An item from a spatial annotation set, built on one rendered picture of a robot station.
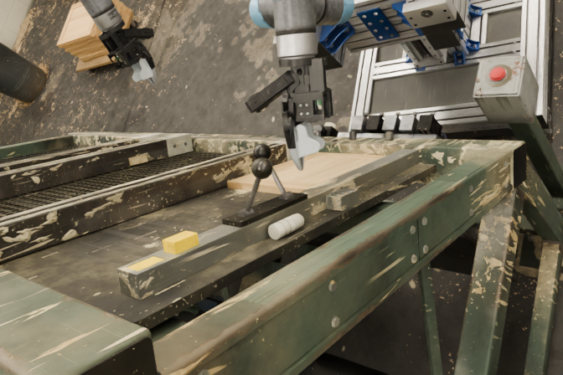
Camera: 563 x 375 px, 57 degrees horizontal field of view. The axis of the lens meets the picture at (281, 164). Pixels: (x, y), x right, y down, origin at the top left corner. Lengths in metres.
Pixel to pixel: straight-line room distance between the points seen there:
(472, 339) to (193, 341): 0.99
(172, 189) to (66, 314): 0.76
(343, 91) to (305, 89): 1.99
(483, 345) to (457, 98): 1.23
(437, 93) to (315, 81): 1.50
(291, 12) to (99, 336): 0.65
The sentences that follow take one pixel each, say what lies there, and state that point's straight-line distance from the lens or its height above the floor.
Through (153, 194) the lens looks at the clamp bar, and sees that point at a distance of 1.25.
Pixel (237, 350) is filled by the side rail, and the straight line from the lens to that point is 0.59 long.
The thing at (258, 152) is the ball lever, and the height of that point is 1.45.
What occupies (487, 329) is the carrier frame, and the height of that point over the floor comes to 0.79.
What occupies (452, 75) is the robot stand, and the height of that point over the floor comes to 0.21.
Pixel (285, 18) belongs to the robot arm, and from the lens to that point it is 0.95.
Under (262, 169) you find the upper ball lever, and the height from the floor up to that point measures 1.54.
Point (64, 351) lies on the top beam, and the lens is 0.49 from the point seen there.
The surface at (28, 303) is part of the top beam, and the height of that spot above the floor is 1.88.
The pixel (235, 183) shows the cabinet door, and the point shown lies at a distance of 1.36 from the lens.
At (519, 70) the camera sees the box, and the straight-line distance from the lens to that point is 1.49.
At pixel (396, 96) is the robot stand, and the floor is 0.21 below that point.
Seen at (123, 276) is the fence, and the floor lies 1.69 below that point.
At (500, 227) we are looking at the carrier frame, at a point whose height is 0.79.
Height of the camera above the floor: 2.17
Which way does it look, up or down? 47 degrees down
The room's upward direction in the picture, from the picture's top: 57 degrees counter-clockwise
